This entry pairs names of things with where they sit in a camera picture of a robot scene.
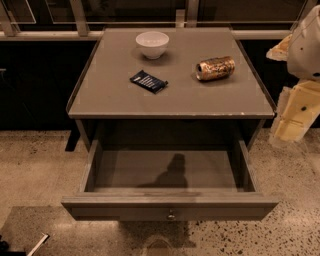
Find open grey top drawer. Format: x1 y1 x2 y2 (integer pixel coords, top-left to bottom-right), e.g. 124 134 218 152
62 140 279 222

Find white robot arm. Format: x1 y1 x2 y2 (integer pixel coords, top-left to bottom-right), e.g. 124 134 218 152
266 5 320 144

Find dark blue rxbar wrapper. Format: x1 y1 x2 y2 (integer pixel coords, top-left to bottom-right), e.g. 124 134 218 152
130 70 168 94

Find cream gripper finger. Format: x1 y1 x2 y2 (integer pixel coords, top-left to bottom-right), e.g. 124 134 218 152
266 35 292 61
269 80 320 144

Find grey wooden cabinet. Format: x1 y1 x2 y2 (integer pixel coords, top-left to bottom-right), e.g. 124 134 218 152
67 28 274 145

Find white ceramic bowl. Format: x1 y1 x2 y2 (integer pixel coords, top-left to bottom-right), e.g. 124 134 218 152
135 31 169 59

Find metal window railing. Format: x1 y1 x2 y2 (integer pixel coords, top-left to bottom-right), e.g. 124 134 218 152
0 0 320 42

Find golden soda can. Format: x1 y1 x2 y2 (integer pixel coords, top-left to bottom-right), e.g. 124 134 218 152
196 56 235 81

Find white strip on floor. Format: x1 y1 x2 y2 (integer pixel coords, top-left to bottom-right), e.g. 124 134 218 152
26 233 50 256

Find small metal drawer knob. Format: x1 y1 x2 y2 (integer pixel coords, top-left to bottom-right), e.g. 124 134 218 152
167 210 176 221

